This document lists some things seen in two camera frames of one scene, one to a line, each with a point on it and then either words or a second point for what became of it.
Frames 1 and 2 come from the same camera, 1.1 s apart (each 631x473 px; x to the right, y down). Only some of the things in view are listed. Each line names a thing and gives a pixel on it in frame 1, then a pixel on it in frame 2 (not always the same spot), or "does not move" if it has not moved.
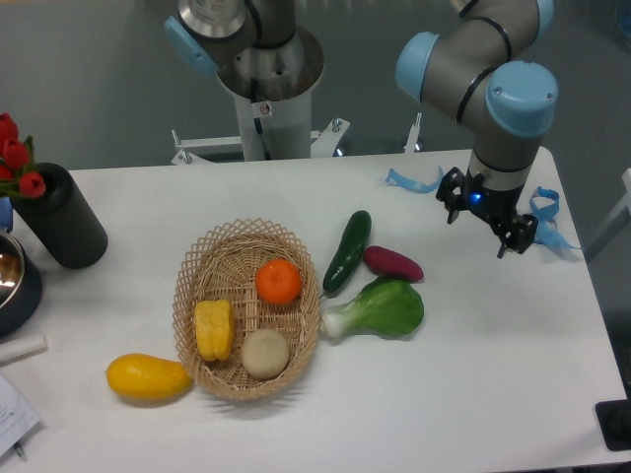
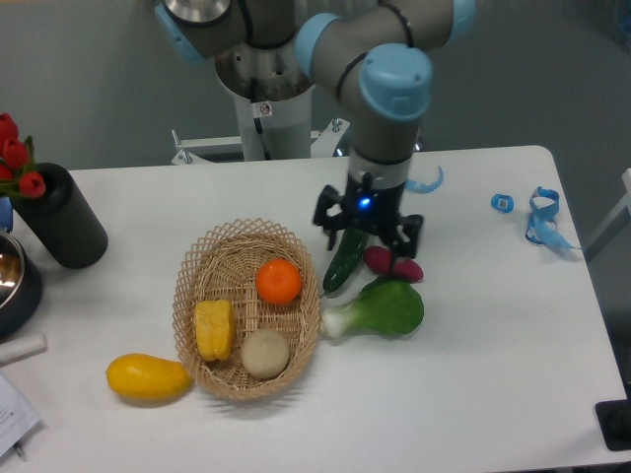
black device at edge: [614, 421] does not move
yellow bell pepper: [213, 325] does not move
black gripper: [498, 208] → [370, 207]
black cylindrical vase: [62, 219] does not move
